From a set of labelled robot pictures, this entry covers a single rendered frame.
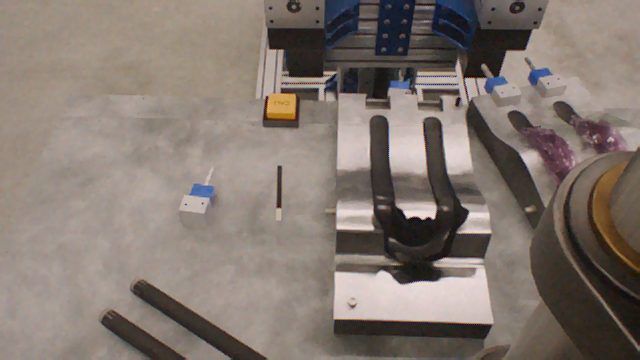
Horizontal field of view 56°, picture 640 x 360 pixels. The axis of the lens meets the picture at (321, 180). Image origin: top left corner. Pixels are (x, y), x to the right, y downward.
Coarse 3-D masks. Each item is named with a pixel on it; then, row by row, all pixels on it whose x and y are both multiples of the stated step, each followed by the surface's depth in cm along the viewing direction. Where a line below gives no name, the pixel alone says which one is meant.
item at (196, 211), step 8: (208, 176) 120; (200, 184) 118; (208, 184) 119; (192, 192) 117; (200, 192) 117; (208, 192) 117; (184, 200) 114; (192, 200) 114; (200, 200) 114; (208, 200) 114; (184, 208) 113; (192, 208) 113; (200, 208) 113; (208, 208) 114; (184, 216) 114; (192, 216) 113; (200, 216) 113; (208, 216) 115; (184, 224) 116; (192, 224) 116; (200, 224) 115; (208, 224) 116
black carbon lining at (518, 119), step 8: (560, 104) 131; (568, 104) 130; (512, 112) 129; (520, 112) 129; (560, 112) 129; (568, 112) 129; (512, 120) 128; (520, 120) 128; (528, 120) 127; (568, 120) 128
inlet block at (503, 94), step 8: (488, 72) 136; (488, 80) 133; (496, 80) 133; (504, 80) 133; (488, 88) 133; (496, 88) 129; (504, 88) 129; (512, 88) 129; (496, 96) 129; (504, 96) 128; (512, 96) 128; (520, 96) 129; (496, 104) 130; (504, 104) 130
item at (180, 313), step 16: (144, 288) 104; (160, 304) 101; (176, 304) 101; (176, 320) 99; (192, 320) 98; (208, 336) 95; (224, 336) 94; (224, 352) 93; (240, 352) 92; (256, 352) 92
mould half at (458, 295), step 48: (336, 192) 110; (432, 192) 107; (480, 192) 108; (336, 240) 102; (480, 240) 101; (336, 288) 102; (384, 288) 102; (432, 288) 102; (480, 288) 102; (432, 336) 102; (480, 336) 102
